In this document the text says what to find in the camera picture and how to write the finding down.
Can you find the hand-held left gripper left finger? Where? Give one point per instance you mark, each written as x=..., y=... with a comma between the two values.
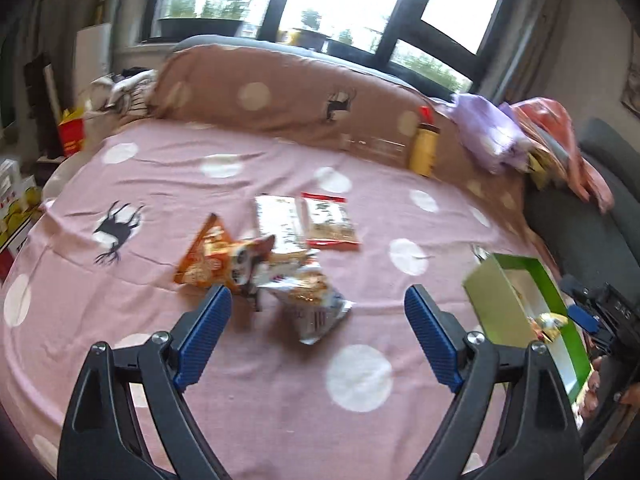
x=205, y=330

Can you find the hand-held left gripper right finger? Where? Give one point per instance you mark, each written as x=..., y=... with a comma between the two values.
x=430, y=330

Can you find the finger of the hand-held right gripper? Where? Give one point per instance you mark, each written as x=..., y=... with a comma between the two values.
x=582, y=317
x=577, y=287

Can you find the yellow snack packet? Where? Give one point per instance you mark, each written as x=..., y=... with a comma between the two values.
x=548, y=325

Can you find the green cardboard box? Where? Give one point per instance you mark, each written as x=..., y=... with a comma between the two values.
x=492, y=300

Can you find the silver peanut snack packet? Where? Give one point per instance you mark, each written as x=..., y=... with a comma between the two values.
x=310, y=300

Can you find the orange triangular snack packet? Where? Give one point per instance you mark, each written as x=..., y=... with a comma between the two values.
x=205, y=255

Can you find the grey sofa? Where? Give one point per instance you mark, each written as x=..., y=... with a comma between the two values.
x=600, y=210

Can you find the brown cartoon snack packet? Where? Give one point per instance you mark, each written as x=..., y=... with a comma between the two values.
x=250, y=260

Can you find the pink spotted bedsheet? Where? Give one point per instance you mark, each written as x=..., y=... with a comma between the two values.
x=280, y=410

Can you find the orange floral cloth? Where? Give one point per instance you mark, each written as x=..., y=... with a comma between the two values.
x=565, y=140

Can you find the white red-edged snack packet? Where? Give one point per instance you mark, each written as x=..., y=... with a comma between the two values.
x=330, y=220

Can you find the purple plastic bag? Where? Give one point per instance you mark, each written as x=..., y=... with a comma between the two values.
x=487, y=132

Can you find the yellow bottle with red cap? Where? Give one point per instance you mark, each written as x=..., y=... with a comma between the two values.
x=424, y=147

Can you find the clear plastic bottle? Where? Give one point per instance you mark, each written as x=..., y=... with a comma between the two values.
x=375, y=147

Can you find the yellow white carton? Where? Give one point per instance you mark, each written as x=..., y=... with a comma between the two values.
x=17, y=210

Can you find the red paper bag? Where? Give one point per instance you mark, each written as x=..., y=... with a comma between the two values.
x=72, y=135

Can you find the white striped cloth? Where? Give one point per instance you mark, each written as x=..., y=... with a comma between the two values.
x=127, y=92

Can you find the grey curtain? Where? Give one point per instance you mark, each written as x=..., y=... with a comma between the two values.
x=530, y=25

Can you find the white board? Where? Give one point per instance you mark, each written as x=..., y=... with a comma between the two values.
x=94, y=65

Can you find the black planter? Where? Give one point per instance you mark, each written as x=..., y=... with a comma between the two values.
x=200, y=27

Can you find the black window frame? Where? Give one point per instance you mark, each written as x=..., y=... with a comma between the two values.
x=400, y=10

